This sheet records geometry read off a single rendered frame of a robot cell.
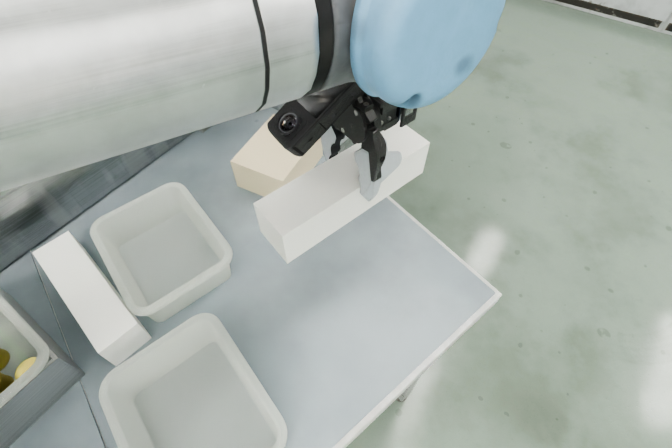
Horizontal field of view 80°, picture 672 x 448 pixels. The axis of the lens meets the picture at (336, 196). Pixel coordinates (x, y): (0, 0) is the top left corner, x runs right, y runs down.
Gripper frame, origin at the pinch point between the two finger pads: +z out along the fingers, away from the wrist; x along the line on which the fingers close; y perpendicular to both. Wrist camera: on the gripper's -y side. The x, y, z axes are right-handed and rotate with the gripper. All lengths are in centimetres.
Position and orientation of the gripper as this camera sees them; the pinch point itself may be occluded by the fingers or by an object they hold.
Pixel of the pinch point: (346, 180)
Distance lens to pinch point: 52.3
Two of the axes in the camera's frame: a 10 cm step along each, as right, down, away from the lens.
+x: -6.3, -6.0, 4.9
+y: 7.8, -4.9, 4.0
